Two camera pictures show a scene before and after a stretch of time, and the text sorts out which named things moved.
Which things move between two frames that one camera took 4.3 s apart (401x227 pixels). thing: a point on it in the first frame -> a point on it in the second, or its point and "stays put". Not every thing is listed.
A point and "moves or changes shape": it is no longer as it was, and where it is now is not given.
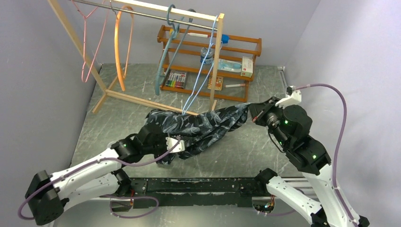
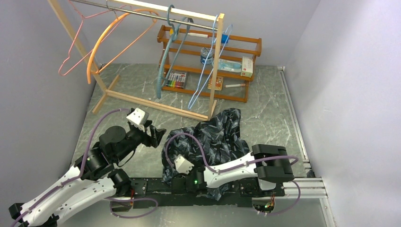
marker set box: [176, 79] stays put
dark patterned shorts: [197, 132] moves or changes shape
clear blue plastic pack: [229, 65] stays put
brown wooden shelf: [188, 61] stays put
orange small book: [219, 82] stays put
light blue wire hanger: [186, 109] -> [206, 61]
